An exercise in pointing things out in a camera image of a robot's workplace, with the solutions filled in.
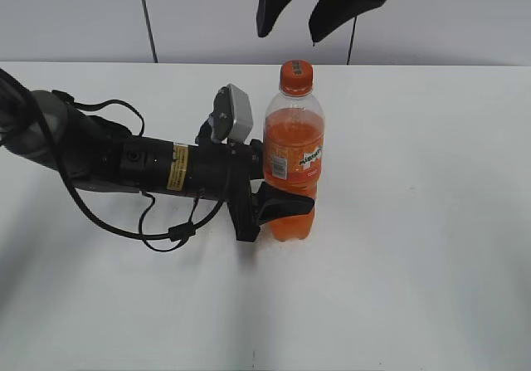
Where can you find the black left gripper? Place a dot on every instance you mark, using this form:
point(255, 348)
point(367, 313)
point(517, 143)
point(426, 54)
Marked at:
point(223, 172)

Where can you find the orange bottle cap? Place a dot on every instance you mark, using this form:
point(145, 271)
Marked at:
point(296, 78)

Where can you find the orange soda bottle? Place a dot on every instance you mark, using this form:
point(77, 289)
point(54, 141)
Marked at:
point(293, 136)

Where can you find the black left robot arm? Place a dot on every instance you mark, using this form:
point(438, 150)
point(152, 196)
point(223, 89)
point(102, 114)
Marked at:
point(93, 154)

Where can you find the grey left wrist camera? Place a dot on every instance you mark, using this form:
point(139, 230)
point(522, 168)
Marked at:
point(231, 117)

